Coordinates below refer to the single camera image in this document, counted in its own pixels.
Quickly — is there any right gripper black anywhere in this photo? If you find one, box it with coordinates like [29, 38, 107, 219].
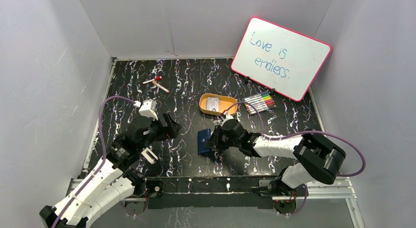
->
[204, 125, 240, 151]

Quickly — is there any blue leather card holder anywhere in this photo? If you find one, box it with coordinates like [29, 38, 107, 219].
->
[197, 128, 212, 155]

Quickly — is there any orange oval tray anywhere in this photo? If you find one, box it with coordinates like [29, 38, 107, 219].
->
[199, 93, 238, 116]

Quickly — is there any silver credit card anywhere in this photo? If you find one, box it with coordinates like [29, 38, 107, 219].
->
[206, 97, 220, 112]

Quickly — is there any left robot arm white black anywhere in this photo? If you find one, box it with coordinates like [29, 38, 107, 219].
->
[39, 113, 182, 228]

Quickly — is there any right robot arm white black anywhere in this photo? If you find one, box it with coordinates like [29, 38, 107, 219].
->
[203, 119, 346, 196]

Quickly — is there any white marker red tip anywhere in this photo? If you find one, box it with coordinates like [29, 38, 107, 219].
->
[152, 81, 170, 93]

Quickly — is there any red capped marker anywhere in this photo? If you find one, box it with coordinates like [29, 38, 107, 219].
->
[142, 76, 162, 85]

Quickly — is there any pack of coloured markers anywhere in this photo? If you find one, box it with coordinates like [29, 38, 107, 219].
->
[242, 91, 276, 115]

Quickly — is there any pink framed whiteboard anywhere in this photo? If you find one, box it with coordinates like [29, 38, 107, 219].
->
[231, 17, 332, 101]

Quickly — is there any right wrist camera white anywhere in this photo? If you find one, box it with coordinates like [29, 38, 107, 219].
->
[221, 111, 234, 122]

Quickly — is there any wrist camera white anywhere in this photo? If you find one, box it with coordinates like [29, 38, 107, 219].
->
[221, 111, 234, 122]
[133, 99, 158, 121]

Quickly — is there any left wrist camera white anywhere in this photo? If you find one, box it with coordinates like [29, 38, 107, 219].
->
[133, 99, 158, 121]

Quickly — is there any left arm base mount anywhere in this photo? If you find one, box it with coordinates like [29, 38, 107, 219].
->
[119, 180, 164, 219]

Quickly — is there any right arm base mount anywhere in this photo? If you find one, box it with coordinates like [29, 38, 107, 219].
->
[252, 179, 309, 217]

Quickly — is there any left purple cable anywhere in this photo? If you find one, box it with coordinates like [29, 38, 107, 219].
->
[50, 96, 142, 228]

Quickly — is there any aluminium frame rail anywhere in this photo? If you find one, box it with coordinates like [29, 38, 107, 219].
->
[58, 177, 364, 228]

